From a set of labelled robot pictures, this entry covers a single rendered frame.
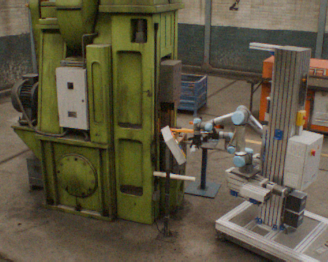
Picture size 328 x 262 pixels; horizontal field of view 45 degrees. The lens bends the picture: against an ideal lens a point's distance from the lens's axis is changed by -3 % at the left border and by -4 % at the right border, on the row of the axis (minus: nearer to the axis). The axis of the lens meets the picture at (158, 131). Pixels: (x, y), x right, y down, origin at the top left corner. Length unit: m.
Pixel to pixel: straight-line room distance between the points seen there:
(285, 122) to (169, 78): 1.26
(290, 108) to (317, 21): 7.85
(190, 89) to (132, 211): 4.13
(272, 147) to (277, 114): 0.34
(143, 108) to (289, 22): 8.06
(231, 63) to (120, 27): 8.41
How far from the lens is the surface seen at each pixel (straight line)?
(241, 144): 3.82
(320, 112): 7.70
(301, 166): 3.87
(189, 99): 8.32
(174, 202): 4.75
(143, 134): 4.19
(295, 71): 3.73
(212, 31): 12.32
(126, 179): 4.55
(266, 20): 11.81
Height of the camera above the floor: 2.54
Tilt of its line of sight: 20 degrees down
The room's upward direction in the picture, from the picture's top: straight up
